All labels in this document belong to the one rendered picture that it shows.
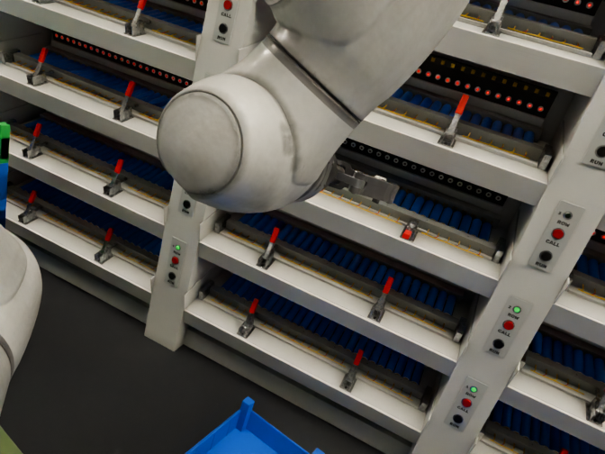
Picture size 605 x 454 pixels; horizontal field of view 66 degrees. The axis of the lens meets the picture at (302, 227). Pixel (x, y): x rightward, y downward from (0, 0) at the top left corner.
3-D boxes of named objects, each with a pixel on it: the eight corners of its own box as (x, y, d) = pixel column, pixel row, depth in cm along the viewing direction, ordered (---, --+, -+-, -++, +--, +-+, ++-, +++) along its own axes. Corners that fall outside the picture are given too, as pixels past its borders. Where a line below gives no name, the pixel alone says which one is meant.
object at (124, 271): (152, 305, 118) (150, 266, 110) (-19, 215, 133) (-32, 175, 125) (200, 261, 133) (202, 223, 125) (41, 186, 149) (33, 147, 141)
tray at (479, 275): (489, 298, 87) (511, 260, 81) (214, 181, 102) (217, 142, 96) (501, 242, 102) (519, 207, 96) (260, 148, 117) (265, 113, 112)
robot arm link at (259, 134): (279, 233, 46) (373, 134, 43) (198, 251, 31) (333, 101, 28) (208, 158, 48) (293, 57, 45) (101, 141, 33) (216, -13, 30)
